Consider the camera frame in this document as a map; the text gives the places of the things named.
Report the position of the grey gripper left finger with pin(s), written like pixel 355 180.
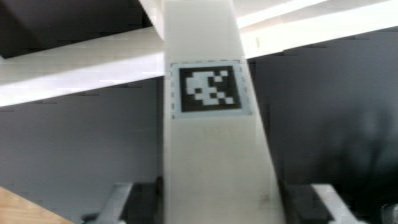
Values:
pixel 110 216

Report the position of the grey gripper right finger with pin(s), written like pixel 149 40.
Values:
pixel 316 206

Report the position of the white U-shaped frame fence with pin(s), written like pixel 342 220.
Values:
pixel 90 70

